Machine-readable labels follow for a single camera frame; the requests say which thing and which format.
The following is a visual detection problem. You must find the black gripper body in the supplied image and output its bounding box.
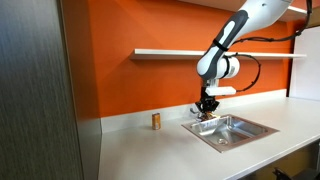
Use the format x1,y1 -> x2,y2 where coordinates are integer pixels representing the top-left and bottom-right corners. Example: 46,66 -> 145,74
199,94 -> 217,105

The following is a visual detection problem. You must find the brown and silver packet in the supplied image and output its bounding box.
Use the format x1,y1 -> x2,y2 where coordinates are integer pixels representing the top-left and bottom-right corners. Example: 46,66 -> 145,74
198,111 -> 222,130

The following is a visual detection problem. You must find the round sink drain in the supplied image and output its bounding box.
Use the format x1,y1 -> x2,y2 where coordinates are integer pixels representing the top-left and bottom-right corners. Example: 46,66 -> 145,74
217,137 -> 230,146

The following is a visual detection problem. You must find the stainless steel sink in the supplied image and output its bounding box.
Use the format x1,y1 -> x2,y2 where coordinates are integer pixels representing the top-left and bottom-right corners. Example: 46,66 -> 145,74
181,113 -> 280,154

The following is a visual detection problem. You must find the brown under-counter cabinet front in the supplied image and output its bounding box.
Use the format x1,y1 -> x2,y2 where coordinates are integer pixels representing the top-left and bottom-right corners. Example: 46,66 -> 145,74
239,139 -> 320,180

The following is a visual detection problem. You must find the chrome faucet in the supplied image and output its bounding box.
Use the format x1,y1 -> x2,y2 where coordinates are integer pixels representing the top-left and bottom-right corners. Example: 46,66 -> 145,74
189,106 -> 203,122

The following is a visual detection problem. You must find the orange drink can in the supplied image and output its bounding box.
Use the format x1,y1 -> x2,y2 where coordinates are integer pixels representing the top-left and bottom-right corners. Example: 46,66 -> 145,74
151,112 -> 162,131

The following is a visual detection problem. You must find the dark wood-grain tall cabinet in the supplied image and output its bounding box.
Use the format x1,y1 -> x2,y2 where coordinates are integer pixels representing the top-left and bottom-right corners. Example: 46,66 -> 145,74
0,0 -> 103,180

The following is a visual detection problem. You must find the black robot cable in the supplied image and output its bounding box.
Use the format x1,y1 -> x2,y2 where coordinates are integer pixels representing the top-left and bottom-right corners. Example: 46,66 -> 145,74
229,0 -> 314,93

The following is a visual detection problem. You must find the long white wall shelf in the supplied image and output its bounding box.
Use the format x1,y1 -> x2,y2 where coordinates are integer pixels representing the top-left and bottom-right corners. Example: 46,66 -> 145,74
129,48 -> 308,61

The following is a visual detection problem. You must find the white wall panel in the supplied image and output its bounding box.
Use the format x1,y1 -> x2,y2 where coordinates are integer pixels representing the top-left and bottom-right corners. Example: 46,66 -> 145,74
288,25 -> 320,102

